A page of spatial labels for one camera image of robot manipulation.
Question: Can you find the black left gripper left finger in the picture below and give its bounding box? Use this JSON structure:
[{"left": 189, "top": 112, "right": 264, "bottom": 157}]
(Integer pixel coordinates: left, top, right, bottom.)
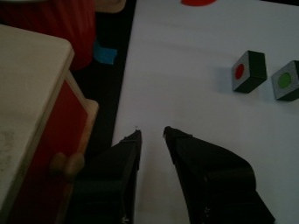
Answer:
[{"left": 65, "top": 129, "right": 144, "bottom": 224}]

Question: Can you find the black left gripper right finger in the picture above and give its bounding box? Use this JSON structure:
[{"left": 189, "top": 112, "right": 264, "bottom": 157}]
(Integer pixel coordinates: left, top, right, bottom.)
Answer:
[{"left": 163, "top": 125, "right": 278, "bottom": 224}]

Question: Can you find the green filled toy sushi piece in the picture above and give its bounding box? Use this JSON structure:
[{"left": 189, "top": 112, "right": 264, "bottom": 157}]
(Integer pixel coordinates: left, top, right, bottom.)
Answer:
[{"left": 270, "top": 59, "right": 299, "bottom": 102}]

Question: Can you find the red filled toy sushi piece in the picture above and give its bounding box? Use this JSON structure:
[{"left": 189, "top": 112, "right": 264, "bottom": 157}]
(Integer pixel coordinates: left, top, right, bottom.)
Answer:
[{"left": 231, "top": 50, "right": 268, "bottom": 95}]

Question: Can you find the red toy knife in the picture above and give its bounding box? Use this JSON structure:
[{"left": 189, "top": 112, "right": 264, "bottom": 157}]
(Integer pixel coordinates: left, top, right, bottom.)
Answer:
[{"left": 180, "top": 0, "right": 219, "bottom": 7}]

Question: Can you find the toy cabinet with red door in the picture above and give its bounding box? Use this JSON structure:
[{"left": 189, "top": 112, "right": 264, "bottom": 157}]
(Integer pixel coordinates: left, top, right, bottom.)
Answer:
[{"left": 0, "top": 24, "right": 100, "bottom": 224}]

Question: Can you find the blue tape piece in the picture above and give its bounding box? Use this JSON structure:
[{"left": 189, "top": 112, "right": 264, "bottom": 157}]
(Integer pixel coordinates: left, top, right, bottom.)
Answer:
[{"left": 92, "top": 40, "right": 117, "bottom": 66}]

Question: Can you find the red ribbed cylinder container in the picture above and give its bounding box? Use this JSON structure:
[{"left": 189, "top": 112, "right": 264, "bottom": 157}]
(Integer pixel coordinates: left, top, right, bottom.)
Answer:
[{"left": 0, "top": 0, "right": 97, "bottom": 72}]

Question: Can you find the light wooden block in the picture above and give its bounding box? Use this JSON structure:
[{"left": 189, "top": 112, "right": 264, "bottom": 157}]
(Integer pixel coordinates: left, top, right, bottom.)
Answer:
[{"left": 93, "top": 0, "right": 127, "bottom": 14}]

